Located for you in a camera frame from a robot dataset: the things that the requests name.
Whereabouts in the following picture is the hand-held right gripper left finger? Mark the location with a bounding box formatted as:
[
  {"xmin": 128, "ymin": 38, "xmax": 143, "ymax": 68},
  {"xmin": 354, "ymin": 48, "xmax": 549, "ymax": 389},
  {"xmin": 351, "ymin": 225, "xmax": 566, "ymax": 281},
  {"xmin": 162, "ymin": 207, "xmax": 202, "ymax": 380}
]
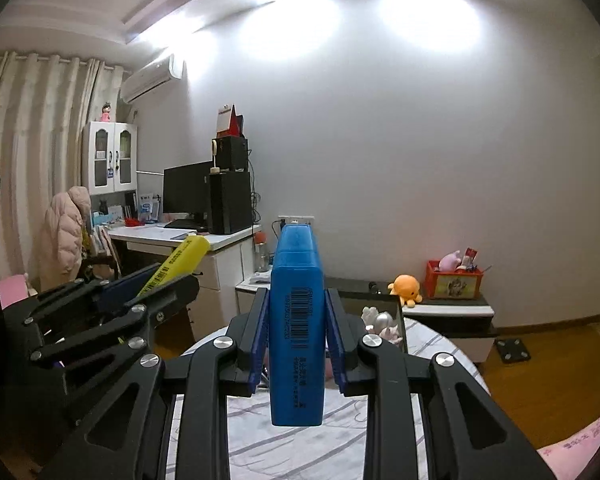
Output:
[{"xmin": 40, "ymin": 290, "xmax": 272, "ymax": 480}]

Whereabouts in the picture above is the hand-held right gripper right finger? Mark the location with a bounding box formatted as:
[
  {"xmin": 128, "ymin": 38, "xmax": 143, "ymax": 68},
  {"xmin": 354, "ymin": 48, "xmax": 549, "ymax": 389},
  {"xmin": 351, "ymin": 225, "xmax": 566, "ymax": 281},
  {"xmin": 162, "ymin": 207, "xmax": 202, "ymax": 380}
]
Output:
[{"xmin": 324, "ymin": 287, "xmax": 557, "ymax": 480}]

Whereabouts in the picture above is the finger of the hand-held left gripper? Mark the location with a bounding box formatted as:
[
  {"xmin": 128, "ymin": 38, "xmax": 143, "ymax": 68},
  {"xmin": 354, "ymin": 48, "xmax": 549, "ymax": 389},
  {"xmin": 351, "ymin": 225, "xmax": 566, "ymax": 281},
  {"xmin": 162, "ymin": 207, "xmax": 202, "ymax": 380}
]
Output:
[
  {"xmin": 29, "ymin": 275, "xmax": 201, "ymax": 378},
  {"xmin": 1, "ymin": 262, "xmax": 163, "ymax": 333}
]

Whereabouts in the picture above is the yellow highlighter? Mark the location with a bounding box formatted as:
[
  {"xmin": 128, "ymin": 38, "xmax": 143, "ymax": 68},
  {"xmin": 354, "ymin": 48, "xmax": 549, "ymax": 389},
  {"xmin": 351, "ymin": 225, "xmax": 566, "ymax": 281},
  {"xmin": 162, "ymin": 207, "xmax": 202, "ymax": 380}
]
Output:
[{"xmin": 136, "ymin": 235, "xmax": 211, "ymax": 299}]

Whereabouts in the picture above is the blue highlighter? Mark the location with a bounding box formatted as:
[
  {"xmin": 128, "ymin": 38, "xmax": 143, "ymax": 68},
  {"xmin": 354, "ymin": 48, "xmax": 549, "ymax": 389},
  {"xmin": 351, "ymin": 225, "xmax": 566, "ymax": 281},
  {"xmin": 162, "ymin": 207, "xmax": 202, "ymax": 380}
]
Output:
[{"xmin": 270, "ymin": 224, "xmax": 326, "ymax": 429}]

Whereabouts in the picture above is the pink black-rimmed storage box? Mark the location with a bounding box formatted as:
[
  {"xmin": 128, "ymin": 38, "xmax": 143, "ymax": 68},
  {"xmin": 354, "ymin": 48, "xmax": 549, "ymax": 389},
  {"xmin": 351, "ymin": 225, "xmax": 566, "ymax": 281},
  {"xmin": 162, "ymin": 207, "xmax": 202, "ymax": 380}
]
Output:
[{"xmin": 336, "ymin": 287, "xmax": 407, "ymax": 359}]

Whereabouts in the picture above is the black desk chair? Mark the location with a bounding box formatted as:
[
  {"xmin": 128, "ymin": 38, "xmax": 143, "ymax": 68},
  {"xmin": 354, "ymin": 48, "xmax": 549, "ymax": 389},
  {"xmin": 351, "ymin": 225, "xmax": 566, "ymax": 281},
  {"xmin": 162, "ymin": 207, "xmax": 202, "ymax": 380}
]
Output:
[{"xmin": 79, "ymin": 254, "xmax": 124, "ymax": 282}]

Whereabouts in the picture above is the white desk with drawers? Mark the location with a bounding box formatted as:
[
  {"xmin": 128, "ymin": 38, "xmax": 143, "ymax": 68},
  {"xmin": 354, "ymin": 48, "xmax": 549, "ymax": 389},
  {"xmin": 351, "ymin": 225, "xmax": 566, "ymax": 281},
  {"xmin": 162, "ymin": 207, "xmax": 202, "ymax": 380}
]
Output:
[{"xmin": 107, "ymin": 222, "xmax": 262, "ymax": 332}]

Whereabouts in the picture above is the white plush figure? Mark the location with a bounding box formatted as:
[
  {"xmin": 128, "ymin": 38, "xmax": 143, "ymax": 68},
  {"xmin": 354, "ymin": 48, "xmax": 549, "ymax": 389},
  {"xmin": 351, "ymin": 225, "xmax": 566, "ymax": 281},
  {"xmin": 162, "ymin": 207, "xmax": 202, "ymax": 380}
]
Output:
[{"xmin": 361, "ymin": 306, "xmax": 401, "ymax": 345}]

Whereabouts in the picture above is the white side table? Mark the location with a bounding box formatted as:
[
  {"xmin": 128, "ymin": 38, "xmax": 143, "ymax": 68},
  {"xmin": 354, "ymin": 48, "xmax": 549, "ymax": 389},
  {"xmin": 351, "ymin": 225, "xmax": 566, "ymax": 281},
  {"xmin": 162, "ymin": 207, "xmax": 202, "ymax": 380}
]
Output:
[{"xmin": 235, "ymin": 272, "xmax": 274, "ymax": 317}]

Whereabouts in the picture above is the pink down jacket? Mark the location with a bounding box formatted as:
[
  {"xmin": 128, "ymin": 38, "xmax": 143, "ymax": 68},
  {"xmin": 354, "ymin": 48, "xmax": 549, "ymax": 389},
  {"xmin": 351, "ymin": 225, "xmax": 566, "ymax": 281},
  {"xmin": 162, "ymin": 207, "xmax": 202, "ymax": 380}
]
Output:
[{"xmin": 44, "ymin": 186, "xmax": 94, "ymax": 294}]

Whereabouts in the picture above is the blue and white carton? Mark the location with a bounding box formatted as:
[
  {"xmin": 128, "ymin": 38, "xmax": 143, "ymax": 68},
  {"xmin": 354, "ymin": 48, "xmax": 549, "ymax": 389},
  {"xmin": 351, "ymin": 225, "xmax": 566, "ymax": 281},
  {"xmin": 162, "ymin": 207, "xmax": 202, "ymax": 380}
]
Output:
[{"xmin": 137, "ymin": 192, "xmax": 161, "ymax": 224}]

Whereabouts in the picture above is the orange octopus plush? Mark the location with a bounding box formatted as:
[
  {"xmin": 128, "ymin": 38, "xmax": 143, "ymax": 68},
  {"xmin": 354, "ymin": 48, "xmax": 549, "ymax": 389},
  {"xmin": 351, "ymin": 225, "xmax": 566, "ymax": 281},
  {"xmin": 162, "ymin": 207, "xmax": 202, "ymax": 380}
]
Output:
[{"xmin": 387, "ymin": 274, "xmax": 424, "ymax": 309}]

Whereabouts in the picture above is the red-capped water bottle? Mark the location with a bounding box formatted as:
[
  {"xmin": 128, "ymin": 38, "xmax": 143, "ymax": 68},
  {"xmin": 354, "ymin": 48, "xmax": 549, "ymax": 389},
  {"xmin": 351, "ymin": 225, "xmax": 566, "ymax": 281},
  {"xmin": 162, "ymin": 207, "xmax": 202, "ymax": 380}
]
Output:
[{"xmin": 254, "ymin": 232, "xmax": 272, "ymax": 274}]

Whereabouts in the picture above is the black computer monitor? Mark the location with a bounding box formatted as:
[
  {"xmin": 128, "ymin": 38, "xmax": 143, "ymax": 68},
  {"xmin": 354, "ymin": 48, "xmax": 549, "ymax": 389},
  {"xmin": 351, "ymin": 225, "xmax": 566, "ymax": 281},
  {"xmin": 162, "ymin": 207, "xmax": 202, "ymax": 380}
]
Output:
[{"xmin": 162, "ymin": 161, "xmax": 214, "ymax": 229}]

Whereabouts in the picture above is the black computer tower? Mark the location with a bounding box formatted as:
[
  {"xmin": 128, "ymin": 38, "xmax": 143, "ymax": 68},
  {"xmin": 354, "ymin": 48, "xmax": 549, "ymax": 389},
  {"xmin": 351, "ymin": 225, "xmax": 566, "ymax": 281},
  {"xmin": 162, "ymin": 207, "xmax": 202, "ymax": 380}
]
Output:
[{"xmin": 208, "ymin": 171, "xmax": 254, "ymax": 236}]

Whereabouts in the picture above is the white glass-door cabinet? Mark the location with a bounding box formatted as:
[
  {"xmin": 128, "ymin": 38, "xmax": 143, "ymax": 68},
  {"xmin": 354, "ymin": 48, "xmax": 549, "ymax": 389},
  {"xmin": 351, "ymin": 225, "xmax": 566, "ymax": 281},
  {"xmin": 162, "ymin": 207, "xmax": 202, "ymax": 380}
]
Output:
[{"xmin": 81, "ymin": 121, "xmax": 140, "ymax": 197}]

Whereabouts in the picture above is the red storage crate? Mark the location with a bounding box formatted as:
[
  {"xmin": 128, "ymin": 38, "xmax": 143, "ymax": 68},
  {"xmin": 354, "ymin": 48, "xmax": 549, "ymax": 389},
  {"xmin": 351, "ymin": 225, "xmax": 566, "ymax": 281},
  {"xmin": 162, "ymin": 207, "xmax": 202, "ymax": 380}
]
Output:
[{"xmin": 425, "ymin": 259, "xmax": 485, "ymax": 302}]

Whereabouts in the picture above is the black speaker box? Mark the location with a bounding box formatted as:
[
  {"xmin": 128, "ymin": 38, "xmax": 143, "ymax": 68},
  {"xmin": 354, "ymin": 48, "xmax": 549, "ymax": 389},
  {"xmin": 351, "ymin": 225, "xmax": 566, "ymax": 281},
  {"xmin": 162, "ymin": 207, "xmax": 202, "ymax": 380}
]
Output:
[{"xmin": 215, "ymin": 136, "xmax": 250, "ymax": 173}]

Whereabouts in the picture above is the beige curtain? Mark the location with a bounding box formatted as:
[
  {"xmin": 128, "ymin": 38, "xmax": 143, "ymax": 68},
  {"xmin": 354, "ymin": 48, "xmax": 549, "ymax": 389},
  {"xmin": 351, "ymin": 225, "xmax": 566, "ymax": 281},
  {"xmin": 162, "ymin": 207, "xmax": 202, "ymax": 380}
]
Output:
[{"xmin": 0, "ymin": 50, "xmax": 131, "ymax": 282}]

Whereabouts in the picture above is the black bathroom scale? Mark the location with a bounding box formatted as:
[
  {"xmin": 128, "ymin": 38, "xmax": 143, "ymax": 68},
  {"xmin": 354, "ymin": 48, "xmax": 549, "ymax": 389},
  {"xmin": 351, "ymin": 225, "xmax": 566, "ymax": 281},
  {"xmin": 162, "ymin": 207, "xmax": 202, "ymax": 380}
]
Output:
[{"xmin": 495, "ymin": 337, "xmax": 533, "ymax": 365}]

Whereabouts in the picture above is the red desk calendar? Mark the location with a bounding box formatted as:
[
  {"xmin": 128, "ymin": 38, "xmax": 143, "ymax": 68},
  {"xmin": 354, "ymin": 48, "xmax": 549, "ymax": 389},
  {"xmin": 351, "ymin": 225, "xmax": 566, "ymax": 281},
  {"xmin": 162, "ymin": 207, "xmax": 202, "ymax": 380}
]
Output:
[{"xmin": 216, "ymin": 104, "xmax": 246, "ymax": 139}]

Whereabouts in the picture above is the white air conditioner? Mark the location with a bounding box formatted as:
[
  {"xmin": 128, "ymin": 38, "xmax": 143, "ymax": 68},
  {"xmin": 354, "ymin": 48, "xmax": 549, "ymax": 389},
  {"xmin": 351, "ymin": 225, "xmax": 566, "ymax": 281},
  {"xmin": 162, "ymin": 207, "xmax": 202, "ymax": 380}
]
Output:
[{"xmin": 119, "ymin": 54, "xmax": 185, "ymax": 106}]

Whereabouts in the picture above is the pink printed blanket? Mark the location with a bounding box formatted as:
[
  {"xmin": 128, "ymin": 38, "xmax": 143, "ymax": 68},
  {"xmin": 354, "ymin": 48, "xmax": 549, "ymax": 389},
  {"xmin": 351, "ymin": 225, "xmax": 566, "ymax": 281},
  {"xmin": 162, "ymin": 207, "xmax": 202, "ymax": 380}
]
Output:
[{"xmin": 535, "ymin": 402, "xmax": 600, "ymax": 480}]

